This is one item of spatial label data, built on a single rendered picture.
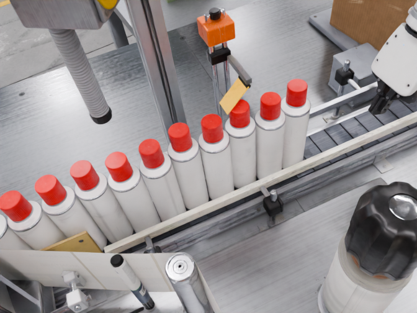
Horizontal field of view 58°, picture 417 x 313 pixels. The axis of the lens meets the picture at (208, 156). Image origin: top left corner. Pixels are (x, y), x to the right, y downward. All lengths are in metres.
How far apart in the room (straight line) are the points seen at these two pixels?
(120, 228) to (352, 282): 0.39
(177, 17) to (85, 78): 0.77
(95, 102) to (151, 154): 0.12
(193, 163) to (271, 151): 0.15
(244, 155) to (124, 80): 0.55
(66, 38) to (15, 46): 2.63
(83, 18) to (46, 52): 2.54
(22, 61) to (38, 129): 1.93
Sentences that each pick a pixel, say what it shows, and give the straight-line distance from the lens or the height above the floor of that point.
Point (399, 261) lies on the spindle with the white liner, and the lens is 0.42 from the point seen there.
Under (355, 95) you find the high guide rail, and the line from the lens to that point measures 0.81.
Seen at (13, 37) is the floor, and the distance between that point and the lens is 3.28.
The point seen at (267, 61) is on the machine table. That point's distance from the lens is 1.09.
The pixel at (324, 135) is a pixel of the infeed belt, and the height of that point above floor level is 0.88.
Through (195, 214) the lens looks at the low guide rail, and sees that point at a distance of 0.69.
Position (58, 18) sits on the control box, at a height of 1.30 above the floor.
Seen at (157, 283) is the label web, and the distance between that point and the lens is 0.60.
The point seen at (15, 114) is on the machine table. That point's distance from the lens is 1.15.
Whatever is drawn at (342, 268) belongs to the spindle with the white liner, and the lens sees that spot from 0.49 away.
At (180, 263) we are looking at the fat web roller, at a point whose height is 1.07.
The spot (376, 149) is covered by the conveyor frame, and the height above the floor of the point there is 0.88.
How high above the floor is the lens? 1.51
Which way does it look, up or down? 52 degrees down
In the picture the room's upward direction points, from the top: 10 degrees counter-clockwise
